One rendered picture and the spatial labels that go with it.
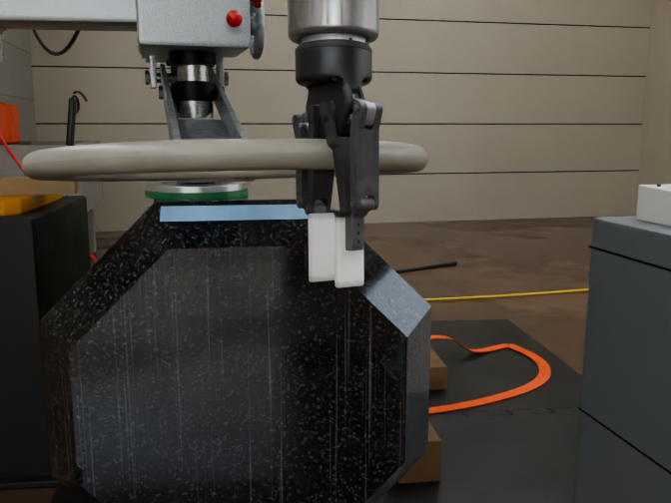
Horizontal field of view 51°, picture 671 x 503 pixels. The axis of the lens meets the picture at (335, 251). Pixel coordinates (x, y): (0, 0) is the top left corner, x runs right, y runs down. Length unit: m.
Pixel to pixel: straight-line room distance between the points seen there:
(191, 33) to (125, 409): 0.75
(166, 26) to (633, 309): 1.02
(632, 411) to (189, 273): 0.86
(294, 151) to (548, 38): 7.17
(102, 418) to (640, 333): 1.02
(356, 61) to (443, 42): 6.63
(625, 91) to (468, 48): 1.84
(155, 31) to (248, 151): 0.82
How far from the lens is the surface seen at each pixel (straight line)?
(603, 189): 8.14
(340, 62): 0.67
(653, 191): 1.41
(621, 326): 1.40
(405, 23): 7.19
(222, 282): 1.37
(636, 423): 1.40
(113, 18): 2.15
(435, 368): 2.62
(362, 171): 0.64
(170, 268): 1.37
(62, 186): 2.16
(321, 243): 0.71
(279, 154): 0.66
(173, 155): 0.66
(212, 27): 1.46
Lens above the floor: 0.98
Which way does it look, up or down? 10 degrees down
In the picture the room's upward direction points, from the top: straight up
